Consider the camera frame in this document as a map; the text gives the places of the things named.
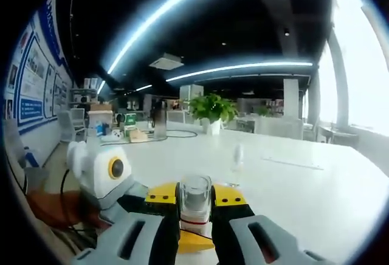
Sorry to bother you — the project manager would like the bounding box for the curved ceiling light strip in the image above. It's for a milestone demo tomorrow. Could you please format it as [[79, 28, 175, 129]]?
[[108, 0, 232, 74], [165, 61, 314, 83]]

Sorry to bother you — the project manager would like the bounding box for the small wooden box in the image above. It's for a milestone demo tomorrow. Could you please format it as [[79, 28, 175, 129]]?
[[129, 128, 150, 143]]

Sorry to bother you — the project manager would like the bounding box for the steel thermos jug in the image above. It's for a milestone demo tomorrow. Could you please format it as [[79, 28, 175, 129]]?
[[153, 100, 168, 140]]

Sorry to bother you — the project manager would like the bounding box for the display shelf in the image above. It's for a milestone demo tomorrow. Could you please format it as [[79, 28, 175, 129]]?
[[69, 78, 100, 108]]

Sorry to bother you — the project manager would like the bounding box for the black device cable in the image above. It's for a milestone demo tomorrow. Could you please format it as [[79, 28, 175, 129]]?
[[59, 169, 98, 247]]

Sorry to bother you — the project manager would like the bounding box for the black table cable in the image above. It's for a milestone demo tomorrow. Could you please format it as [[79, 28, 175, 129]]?
[[165, 128, 198, 138]]

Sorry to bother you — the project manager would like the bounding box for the grey office chair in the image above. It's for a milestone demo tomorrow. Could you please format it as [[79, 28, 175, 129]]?
[[57, 108, 88, 143]]

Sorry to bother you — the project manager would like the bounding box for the ceiling air conditioner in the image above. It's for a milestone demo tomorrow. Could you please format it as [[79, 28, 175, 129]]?
[[148, 52, 185, 71]]

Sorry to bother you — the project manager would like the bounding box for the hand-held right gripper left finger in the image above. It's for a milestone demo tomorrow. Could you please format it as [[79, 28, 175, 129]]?
[[71, 182, 180, 265]]

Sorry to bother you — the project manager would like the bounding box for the blue box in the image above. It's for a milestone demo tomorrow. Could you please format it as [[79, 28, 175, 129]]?
[[95, 122, 110, 137]]

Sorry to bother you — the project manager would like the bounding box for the blue wall poster board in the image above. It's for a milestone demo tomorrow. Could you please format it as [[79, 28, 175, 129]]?
[[4, 0, 74, 132]]

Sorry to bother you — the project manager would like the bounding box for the white mesh office chair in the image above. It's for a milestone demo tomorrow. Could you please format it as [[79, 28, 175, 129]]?
[[236, 115, 305, 140]]

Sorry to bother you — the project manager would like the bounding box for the white square pillar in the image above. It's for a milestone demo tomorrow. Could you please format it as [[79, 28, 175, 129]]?
[[283, 78, 300, 125]]

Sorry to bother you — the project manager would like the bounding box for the green box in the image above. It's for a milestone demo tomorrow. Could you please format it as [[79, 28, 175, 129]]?
[[124, 112, 137, 129]]

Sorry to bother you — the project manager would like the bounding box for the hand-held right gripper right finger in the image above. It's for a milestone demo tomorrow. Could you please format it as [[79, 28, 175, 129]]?
[[211, 184, 331, 265]]

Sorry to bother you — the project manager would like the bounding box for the potted green plant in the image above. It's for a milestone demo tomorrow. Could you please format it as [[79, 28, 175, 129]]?
[[188, 93, 239, 135]]

